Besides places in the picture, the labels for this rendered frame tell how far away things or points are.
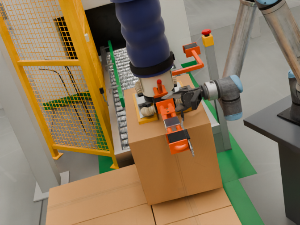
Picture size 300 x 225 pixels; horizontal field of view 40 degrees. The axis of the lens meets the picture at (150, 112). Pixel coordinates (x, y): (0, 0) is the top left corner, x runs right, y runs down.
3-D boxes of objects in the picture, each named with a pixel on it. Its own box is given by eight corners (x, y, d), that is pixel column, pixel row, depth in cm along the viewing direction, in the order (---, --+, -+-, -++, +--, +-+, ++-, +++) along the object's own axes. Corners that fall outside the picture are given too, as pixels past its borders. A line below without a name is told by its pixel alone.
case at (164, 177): (139, 143, 267) (123, 89, 248) (199, 128, 266) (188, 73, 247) (147, 206, 214) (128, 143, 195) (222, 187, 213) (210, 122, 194)
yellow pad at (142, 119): (132, 96, 238) (130, 89, 235) (149, 91, 238) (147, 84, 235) (139, 125, 208) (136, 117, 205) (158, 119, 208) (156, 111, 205)
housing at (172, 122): (164, 128, 180) (162, 119, 178) (179, 124, 180) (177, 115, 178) (167, 136, 174) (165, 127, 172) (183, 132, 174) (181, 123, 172)
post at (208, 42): (221, 147, 348) (201, 35, 302) (229, 144, 348) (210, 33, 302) (224, 151, 342) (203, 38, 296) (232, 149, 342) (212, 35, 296)
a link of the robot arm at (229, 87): (245, 96, 193) (242, 77, 189) (219, 103, 193) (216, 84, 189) (238, 89, 202) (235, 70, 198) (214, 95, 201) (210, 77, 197)
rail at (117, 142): (104, 62, 479) (99, 47, 470) (108, 60, 479) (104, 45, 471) (122, 177, 275) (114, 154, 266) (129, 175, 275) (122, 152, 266)
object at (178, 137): (167, 143, 169) (164, 133, 166) (185, 138, 169) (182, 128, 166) (171, 155, 161) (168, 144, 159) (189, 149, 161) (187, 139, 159)
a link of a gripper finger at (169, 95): (159, 94, 195) (178, 94, 197) (161, 100, 190) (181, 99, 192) (160, 88, 194) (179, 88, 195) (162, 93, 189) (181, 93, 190)
